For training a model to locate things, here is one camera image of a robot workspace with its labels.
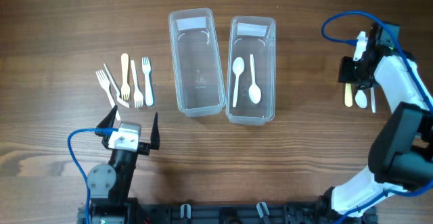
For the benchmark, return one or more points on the white fork far left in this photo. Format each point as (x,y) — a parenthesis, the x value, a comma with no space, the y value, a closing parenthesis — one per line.
(105,85)

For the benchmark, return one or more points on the yellow plastic fork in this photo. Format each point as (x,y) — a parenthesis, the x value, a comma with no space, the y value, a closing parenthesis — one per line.
(125,89)

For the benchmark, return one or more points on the clear plastic container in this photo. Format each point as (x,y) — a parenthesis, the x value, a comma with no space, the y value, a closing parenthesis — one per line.
(196,62)
(252,35)

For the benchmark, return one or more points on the white spoon wide handle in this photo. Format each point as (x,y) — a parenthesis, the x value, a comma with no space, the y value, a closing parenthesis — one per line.
(361,99)

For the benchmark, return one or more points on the white spoon long handle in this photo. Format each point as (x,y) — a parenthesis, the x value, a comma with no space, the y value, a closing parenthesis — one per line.
(237,68)

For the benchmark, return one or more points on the right clear plastic container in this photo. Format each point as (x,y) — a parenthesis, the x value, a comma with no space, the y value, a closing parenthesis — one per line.
(252,35)

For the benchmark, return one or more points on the left clear plastic container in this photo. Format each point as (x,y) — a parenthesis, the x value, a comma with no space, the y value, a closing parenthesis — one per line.
(196,62)

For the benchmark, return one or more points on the white fork slim handle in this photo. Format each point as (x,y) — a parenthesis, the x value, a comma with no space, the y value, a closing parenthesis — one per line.
(137,96)

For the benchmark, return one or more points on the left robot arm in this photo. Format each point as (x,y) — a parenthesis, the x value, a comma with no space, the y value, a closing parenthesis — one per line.
(109,183)

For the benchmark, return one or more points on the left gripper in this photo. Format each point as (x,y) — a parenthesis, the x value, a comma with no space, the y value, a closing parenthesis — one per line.
(145,147)

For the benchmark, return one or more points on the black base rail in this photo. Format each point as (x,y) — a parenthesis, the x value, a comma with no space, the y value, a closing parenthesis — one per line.
(187,213)

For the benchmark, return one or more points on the yellow plastic spoon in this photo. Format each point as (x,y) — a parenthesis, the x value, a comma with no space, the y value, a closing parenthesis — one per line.
(348,95)

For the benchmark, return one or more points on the white fork bluish handle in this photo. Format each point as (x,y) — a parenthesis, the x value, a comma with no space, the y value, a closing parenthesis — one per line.
(146,68)

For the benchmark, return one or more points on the thin white fork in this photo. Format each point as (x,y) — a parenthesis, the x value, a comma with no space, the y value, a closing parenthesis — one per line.
(118,95)

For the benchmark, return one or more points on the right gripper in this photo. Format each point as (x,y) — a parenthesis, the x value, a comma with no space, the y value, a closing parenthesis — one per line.
(345,76)

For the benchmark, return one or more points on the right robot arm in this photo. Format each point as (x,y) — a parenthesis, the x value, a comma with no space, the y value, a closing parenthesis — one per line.
(400,158)

